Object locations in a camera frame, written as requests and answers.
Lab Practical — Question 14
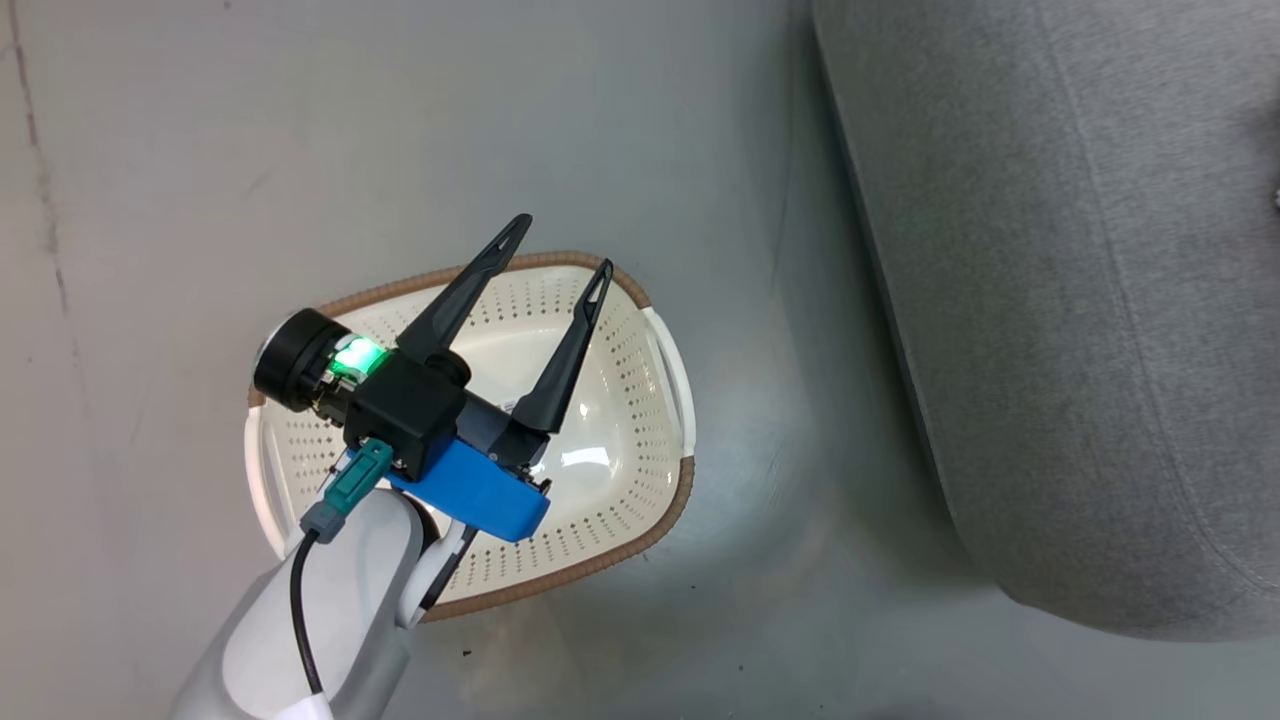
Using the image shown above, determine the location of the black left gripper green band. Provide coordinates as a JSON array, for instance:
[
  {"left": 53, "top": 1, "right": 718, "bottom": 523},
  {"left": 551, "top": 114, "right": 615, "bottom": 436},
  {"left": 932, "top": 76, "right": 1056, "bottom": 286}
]
[{"left": 252, "top": 212, "right": 615, "bottom": 479}]

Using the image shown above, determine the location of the white perforated basket brown rim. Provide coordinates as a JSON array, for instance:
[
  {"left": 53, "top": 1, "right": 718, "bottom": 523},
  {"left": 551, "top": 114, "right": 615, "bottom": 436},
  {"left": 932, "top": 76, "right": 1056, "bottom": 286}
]
[{"left": 243, "top": 250, "right": 697, "bottom": 624}]

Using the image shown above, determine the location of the grey fabric sofa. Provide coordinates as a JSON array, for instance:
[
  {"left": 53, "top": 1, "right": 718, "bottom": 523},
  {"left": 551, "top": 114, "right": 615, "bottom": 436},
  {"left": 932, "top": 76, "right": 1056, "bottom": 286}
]
[{"left": 811, "top": 0, "right": 1280, "bottom": 642}]

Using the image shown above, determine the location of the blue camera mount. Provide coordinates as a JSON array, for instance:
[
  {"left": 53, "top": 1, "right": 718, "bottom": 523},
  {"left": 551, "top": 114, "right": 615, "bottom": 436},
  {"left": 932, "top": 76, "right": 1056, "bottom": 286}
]
[{"left": 384, "top": 436, "right": 552, "bottom": 544}]

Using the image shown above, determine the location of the black cable with teal connector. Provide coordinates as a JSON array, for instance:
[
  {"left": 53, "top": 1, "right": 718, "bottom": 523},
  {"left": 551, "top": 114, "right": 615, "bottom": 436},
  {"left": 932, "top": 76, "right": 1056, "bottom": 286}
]
[{"left": 289, "top": 437, "right": 395, "bottom": 701}]

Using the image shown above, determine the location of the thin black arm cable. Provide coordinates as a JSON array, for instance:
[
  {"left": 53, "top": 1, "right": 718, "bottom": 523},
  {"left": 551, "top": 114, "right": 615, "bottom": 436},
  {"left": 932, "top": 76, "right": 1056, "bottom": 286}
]
[{"left": 418, "top": 522, "right": 479, "bottom": 613}]

